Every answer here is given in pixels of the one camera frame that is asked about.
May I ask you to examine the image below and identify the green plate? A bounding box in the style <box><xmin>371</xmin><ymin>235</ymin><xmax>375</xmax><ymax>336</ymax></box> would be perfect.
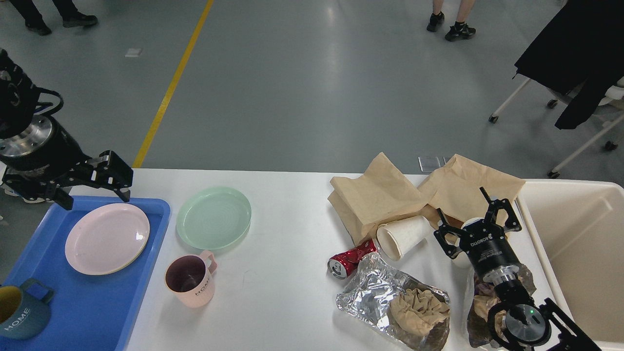
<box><xmin>176</xmin><ymin>186</ymin><xmax>252</xmax><ymax>251</ymax></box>

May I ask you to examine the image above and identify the foil bag under right arm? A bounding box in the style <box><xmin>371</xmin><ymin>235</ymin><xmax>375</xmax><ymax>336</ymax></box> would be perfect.
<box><xmin>463</xmin><ymin>263</ymin><xmax>538</xmax><ymax>349</ymax></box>

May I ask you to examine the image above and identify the person in dark shoes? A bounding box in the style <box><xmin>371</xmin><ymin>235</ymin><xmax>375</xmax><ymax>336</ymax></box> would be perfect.
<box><xmin>7</xmin><ymin>0</ymin><xmax>99</xmax><ymax>36</ymax></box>

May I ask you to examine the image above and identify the person in black shoes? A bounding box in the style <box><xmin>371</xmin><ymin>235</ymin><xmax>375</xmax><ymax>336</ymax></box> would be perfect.
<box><xmin>427</xmin><ymin>0</ymin><xmax>477</xmax><ymax>42</ymax></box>

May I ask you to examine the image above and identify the dark teal mug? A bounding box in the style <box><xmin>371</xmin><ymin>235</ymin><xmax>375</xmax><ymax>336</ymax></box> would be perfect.
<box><xmin>0</xmin><ymin>278</ymin><xmax>55</xmax><ymax>340</ymax></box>

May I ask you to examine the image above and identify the black jacket on chair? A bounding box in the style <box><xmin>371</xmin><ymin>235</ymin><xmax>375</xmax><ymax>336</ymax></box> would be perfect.
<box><xmin>515</xmin><ymin>0</ymin><xmax>624</xmax><ymax>130</ymax></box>

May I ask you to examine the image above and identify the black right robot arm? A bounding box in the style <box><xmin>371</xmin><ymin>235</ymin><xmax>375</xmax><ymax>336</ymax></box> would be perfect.
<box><xmin>434</xmin><ymin>187</ymin><xmax>599</xmax><ymax>351</ymax></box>

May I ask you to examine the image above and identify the right brown paper bag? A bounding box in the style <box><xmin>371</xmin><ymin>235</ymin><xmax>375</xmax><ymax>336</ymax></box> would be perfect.
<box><xmin>417</xmin><ymin>154</ymin><xmax>526</xmax><ymax>223</ymax></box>

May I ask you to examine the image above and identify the white rolling chair frame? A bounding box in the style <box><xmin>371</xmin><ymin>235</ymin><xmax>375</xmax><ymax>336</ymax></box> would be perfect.
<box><xmin>485</xmin><ymin>77</ymin><xmax>623</xmax><ymax>184</ymax></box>

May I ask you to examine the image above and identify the blue plastic tray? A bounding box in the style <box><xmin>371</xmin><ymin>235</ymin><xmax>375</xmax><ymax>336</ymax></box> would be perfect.
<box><xmin>0</xmin><ymin>195</ymin><xmax>170</xmax><ymax>351</ymax></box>

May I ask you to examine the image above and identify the brown paper bag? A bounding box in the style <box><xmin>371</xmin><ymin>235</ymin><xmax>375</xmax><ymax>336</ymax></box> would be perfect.
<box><xmin>417</xmin><ymin>154</ymin><xmax>526</xmax><ymax>223</ymax></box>
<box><xmin>328</xmin><ymin>153</ymin><xmax>431</xmax><ymax>245</ymax></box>

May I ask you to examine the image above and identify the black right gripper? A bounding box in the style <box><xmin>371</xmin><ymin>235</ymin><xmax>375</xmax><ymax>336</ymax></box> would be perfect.
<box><xmin>434</xmin><ymin>187</ymin><xmax>522</xmax><ymax>284</ymax></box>

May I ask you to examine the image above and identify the left brown paper bag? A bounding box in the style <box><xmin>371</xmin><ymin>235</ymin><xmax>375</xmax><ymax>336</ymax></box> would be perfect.
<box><xmin>328</xmin><ymin>153</ymin><xmax>431</xmax><ymax>245</ymax></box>

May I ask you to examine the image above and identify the pink plate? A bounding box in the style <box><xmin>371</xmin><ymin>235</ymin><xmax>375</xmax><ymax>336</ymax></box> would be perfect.
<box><xmin>65</xmin><ymin>203</ymin><xmax>150</xmax><ymax>275</ymax></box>

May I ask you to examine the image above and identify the beige plastic bin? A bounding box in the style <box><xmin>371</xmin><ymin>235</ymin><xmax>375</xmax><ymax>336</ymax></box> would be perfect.
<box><xmin>518</xmin><ymin>179</ymin><xmax>624</xmax><ymax>351</ymax></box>

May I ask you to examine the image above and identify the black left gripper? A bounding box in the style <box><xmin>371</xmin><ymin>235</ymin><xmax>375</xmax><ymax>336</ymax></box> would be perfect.
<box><xmin>0</xmin><ymin>116</ymin><xmax>134</xmax><ymax>211</ymax></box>

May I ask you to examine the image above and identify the crushed red soda can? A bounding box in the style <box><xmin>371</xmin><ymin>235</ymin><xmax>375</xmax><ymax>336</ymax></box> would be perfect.
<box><xmin>326</xmin><ymin>239</ymin><xmax>379</xmax><ymax>280</ymax></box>

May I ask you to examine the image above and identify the white paper cup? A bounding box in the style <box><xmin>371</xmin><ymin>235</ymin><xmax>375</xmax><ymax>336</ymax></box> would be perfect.
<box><xmin>452</xmin><ymin>217</ymin><xmax>484</xmax><ymax>269</ymax></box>
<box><xmin>376</xmin><ymin>215</ymin><xmax>434</xmax><ymax>261</ymax></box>

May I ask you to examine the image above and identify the pink mug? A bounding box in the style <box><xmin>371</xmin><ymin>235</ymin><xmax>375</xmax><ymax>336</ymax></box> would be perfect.
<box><xmin>164</xmin><ymin>250</ymin><xmax>218</xmax><ymax>308</ymax></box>

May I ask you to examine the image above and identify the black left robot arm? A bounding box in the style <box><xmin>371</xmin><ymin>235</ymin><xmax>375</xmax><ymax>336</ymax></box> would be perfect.
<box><xmin>0</xmin><ymin>50</ymin><xmax>133</xmax><ymax>210</ymax></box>

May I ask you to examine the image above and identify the foil wrapper with napkin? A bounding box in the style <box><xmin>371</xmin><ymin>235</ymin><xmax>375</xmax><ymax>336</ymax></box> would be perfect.
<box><xmin>336</xmin><ymin>253</ymin><xmax>450</xmax><ymax>351</ymax></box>

